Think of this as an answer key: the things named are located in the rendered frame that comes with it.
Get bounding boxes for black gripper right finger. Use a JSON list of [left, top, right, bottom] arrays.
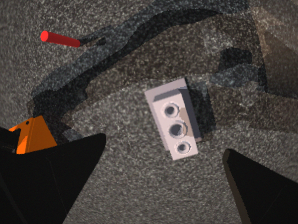
[[222, 148, 298, 224]]

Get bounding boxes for red peg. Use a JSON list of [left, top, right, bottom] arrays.
[[40, 31, 80, 48]]

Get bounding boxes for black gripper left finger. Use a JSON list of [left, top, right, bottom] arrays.
[[0, 132, 106, 224]]

